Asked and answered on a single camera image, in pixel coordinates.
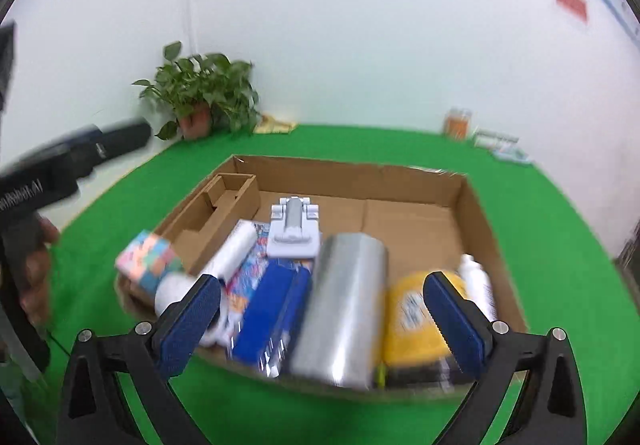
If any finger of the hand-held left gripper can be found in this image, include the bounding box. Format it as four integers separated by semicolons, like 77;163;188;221
95;122;151;161

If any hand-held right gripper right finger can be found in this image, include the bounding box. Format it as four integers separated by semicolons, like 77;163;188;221
423;271;586;445

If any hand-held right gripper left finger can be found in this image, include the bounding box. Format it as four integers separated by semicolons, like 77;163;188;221
57;274;222;445

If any white spray can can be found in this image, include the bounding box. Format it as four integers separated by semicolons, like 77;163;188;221
456;253;499;322

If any yellow label jar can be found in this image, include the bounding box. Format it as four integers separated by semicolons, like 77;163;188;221
381;271;469;372

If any pastel colourful cube box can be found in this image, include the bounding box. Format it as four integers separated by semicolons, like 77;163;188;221
114;228;187;297

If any colourful printed box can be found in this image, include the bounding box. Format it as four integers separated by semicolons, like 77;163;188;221
225;219;282;322

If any blue box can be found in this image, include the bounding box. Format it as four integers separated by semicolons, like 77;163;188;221
231;259;314;369

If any white plastic roll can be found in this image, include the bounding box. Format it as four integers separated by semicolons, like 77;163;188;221
199;219;259;287

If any large cardboard box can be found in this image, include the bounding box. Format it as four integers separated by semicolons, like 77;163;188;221
114;154;529;402

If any narrow small cardboard box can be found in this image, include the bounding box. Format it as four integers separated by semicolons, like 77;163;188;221
154;172;262;272

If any silver foil packet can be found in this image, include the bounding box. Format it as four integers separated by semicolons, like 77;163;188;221
289;231;391;389

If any white plastic phone stand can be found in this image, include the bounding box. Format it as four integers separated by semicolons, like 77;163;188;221
265;195;322;259

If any person's left hand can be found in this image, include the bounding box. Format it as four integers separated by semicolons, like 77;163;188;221
20;218;61;326

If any potted green plant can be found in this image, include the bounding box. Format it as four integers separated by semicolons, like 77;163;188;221
131;40;262;142

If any green felt mat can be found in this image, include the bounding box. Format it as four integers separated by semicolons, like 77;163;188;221
25;123;627;445

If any white and green small box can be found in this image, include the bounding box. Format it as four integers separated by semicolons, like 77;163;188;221
471;127;519;152

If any orange packet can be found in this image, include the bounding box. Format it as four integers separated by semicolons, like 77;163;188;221
443;107;474;141

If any red wall sign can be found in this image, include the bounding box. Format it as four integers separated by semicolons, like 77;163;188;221
553;0;591;24

